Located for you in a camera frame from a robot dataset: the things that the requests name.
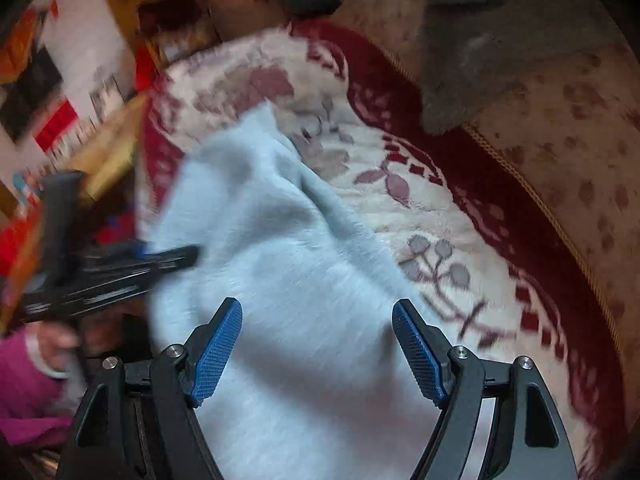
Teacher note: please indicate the brown wooden cabinet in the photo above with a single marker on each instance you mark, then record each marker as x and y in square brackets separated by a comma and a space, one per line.
[170, 5]

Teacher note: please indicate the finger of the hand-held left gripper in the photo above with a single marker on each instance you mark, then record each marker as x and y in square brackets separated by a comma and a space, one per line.
[100, 295]
[160, 257]

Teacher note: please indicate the grey fleece cloth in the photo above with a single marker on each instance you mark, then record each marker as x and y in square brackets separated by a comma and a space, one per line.
[480, 50]

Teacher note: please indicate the person's left forearm pink sleeve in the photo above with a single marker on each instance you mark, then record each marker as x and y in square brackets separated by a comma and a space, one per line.
[25, 390]

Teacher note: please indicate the colourful wall poster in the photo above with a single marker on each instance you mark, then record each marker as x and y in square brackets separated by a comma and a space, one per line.
[55, 95]

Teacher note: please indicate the light grey pants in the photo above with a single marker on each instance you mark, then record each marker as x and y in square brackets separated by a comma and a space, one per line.
[280, 260]

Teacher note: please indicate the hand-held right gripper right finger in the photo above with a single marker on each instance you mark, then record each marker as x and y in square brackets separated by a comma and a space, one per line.
[417, 355]

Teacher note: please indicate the red white floral blanket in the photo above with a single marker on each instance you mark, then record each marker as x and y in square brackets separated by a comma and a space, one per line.
[400, 160]

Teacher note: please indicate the person's left hand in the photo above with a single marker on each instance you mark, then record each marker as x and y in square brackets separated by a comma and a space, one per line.
[56, 340]

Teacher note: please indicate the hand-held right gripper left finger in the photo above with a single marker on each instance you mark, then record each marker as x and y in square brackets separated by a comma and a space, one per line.
[217, 350]

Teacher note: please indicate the yellow box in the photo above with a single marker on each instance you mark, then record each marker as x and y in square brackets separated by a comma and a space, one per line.
[112, 155]

